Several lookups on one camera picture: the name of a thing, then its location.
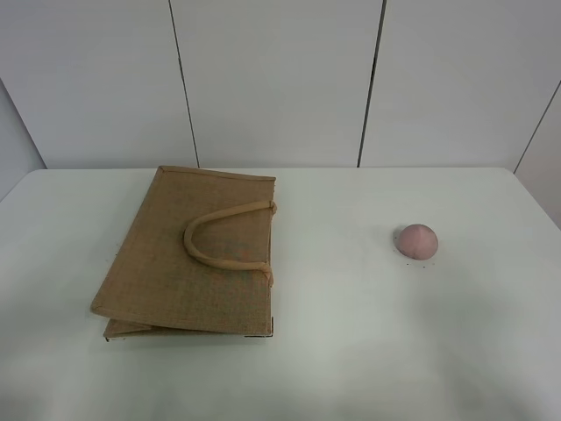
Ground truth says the brown linen tote bag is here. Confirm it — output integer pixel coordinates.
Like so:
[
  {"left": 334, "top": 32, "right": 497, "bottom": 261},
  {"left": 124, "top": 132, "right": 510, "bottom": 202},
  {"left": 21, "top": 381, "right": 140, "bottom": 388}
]
[{"left": 90, "top": 167, "right": 276, "bottom": 339}]

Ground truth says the pink peach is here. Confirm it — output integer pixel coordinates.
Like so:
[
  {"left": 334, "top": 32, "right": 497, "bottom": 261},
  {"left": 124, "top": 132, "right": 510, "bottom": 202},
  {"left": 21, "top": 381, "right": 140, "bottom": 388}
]
[{"left": 396, "top": 224, "right": 439, "bottom": 260}]

